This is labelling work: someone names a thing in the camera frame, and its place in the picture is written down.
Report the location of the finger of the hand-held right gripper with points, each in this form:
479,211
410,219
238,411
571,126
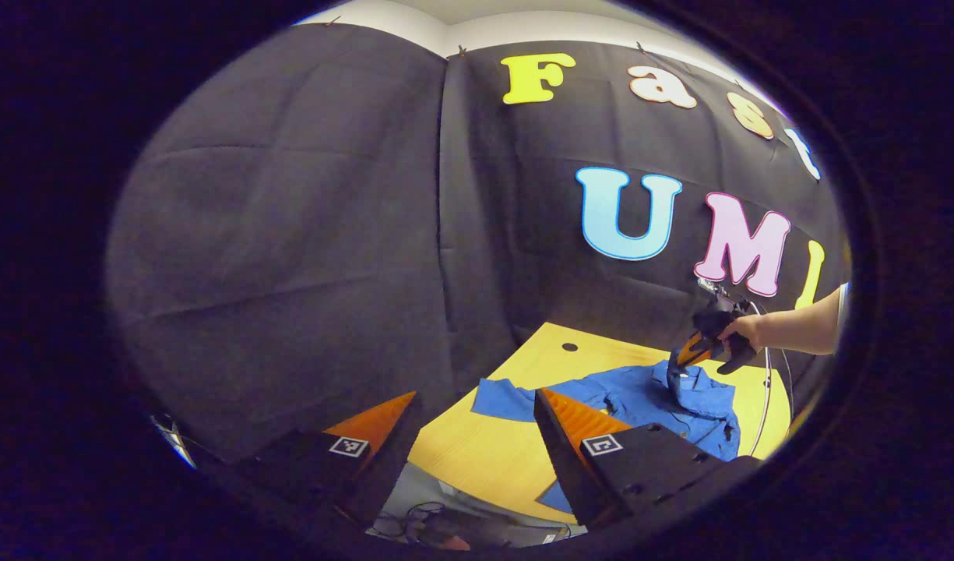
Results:
693,351

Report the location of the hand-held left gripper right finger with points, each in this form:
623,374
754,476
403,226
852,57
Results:
576,467

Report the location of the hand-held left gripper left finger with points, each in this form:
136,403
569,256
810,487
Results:
383,467

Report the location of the blue shirt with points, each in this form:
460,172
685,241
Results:
648,397

